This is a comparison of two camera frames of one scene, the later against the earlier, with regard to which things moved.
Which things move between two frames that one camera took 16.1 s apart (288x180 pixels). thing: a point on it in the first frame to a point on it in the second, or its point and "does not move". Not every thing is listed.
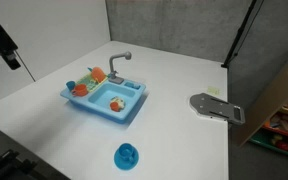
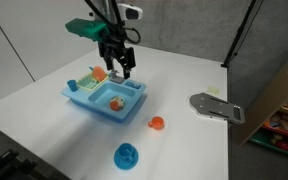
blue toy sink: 98,100 does not move
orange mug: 80,90 to 157,122
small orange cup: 114,106 does not move
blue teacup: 126,151 does not move
